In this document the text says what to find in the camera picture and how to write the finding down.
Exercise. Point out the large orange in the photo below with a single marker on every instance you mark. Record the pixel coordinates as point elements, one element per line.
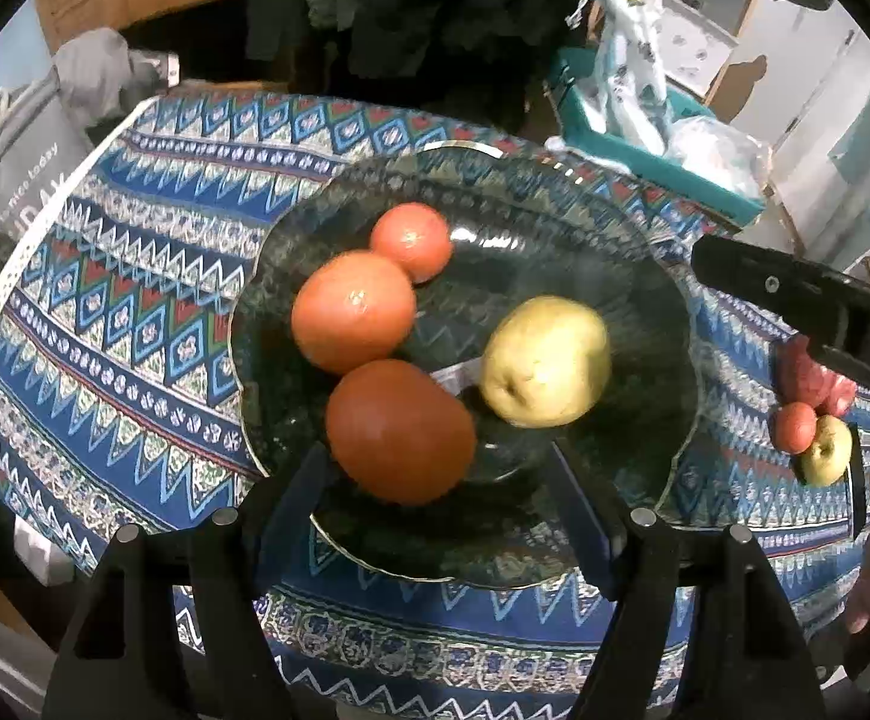
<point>352,322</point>
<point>401,431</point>

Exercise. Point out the clear plastic bag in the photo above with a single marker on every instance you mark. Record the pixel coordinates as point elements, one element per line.
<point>712,146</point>

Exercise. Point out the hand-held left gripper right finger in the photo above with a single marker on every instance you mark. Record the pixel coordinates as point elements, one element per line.
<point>592,532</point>

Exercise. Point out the small yellow-green apple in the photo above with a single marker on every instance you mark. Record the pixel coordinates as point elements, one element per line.
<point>826,451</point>

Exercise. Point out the grey clothes pile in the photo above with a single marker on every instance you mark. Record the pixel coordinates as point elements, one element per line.
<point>105,75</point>

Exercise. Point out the teal plastic crate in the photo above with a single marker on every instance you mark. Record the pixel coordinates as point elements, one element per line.
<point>720,191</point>

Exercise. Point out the black hooded jacket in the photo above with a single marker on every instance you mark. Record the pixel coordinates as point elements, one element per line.
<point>405,7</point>

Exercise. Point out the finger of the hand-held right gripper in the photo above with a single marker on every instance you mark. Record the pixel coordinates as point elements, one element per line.
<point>772,289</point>

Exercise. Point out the dark red apple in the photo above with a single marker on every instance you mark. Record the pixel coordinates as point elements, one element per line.
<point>799,382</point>

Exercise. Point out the blue patterned tablecloth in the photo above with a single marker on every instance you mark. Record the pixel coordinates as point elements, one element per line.
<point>142,277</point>

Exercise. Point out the grey fabric bag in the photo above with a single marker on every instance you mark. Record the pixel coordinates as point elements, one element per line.
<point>22,150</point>

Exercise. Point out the pale blue door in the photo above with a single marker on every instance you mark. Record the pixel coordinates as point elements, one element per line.
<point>817,112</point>

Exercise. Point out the dark glass plate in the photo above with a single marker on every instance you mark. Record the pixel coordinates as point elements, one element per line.
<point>592,277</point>

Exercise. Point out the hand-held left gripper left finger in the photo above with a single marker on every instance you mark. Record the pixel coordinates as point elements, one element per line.
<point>277,510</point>

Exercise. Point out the small orange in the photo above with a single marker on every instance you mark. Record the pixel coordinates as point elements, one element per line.
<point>793,427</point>
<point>411,240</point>

